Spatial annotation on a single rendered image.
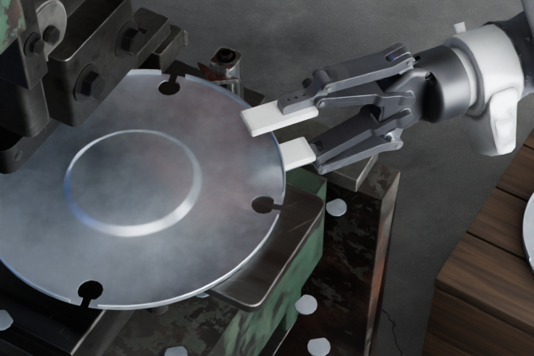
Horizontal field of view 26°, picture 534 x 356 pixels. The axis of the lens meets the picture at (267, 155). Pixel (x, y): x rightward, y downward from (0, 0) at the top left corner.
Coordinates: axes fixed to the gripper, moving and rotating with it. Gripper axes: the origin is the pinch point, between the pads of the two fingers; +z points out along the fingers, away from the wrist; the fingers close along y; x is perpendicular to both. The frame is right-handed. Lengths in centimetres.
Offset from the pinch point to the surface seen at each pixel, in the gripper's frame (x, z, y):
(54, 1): -1.2, 18.7, 23.4
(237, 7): -100, -37, -78
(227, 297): 15.3, 11.3, -0.2
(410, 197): -40, -45, -78
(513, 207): -9, -41, -43
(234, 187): 4.3, 6.1, 0.1
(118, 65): -2.3, 14.0, 13.5
